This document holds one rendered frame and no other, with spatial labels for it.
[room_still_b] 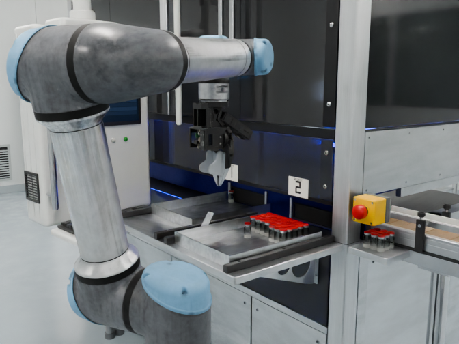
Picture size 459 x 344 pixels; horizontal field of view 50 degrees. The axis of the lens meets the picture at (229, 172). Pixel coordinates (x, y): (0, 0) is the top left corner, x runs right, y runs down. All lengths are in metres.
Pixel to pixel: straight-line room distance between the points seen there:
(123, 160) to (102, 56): 1.44
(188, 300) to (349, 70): 0.82
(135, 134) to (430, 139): 1.17
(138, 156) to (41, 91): 1.41
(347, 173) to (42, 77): 0.91
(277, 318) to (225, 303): 0.30
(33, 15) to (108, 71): 6.08
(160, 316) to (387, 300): 1.02
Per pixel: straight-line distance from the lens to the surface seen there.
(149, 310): 0.85
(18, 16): 6.71
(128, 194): 2.15
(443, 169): 1.85
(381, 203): 1.39
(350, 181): 1.42
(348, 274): 1.50
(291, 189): 1.57
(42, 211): 1.99
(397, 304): 1.78
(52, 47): 0.75
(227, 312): 1.98
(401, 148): 1.61
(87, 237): 0.86
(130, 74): 0.70
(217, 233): 1.53
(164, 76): 0.73
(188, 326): 0.84
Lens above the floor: 1.34
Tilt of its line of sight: 10 degrees down
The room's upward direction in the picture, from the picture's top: straight up
